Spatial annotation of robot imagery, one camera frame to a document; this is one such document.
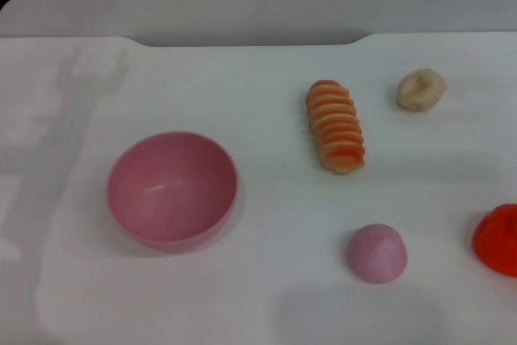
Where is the red round bun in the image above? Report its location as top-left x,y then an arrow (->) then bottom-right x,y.
472,204 -> 517,279

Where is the beige folded bun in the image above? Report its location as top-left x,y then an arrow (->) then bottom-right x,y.
396,68 -> 448,113

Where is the pink round bun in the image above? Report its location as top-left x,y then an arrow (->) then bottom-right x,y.
346,223 -> 409,284

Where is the orange striped bread roll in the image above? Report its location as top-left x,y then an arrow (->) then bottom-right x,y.
305,79 -> 366,175

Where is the pink plastic bowl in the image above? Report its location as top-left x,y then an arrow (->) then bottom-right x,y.
106,131 -> 240,254

